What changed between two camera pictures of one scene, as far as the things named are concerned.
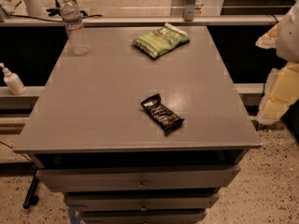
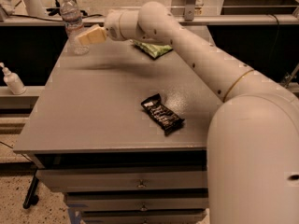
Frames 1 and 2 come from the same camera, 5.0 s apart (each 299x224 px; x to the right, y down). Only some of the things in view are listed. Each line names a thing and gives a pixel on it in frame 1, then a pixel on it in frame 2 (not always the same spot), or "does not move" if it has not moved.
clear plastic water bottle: [78, 42] does not move
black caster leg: [32, 199] does not move
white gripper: [290, 36] to [111, 25]
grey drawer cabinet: [133, 139] does not move
